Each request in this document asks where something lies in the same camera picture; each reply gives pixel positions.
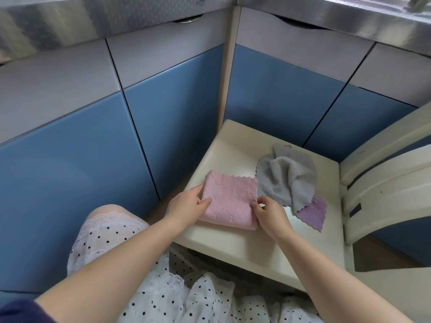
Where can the person's left thumb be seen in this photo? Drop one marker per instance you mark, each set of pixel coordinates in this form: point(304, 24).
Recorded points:
point(205, 203)

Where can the dark blue sleeve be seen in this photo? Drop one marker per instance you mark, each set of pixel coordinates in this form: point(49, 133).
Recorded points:
point(20, 311)

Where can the person's knee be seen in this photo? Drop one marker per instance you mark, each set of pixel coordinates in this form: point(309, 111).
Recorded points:
point(111, 211)

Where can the pink cleaning cloth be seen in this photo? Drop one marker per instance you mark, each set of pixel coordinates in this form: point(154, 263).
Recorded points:
point(230, 200)

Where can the person's left forearm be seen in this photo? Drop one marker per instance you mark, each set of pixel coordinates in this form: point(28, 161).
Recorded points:
point(111, 265)

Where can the cream plastic chair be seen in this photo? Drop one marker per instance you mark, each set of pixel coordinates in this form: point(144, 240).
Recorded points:
point(303, 198)

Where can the purple cleaning cloth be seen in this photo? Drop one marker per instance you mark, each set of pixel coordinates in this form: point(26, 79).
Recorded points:
point(313, 211)

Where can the beige cabinet corner post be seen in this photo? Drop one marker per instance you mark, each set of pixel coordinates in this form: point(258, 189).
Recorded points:
point(226, 63)

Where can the white polka dot dress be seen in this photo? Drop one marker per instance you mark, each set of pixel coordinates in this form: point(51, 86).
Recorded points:
point(175, 282)

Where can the grey crumpled cleaning cloth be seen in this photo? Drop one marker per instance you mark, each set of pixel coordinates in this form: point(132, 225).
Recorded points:
point(286, 179)

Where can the person's right forearm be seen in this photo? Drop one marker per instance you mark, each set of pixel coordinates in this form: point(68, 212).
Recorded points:
point(333, 282)

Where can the stainless steel countertop edge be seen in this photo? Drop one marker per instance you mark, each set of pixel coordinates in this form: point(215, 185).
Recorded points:
point(215, 16)

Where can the person's right thumb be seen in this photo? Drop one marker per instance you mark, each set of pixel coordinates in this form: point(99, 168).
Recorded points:
point(255, 210)

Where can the person's right hand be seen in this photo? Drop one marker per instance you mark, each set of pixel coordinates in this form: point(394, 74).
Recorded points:
point(272, 216)

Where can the person's left hand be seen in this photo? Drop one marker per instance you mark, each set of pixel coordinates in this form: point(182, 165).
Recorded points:
point(183, 205)

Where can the blue and grey cabinet door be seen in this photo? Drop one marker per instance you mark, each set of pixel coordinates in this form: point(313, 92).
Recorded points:
point(64, 158)
point(373, 107)
point(168, 107)
point(286, 77)

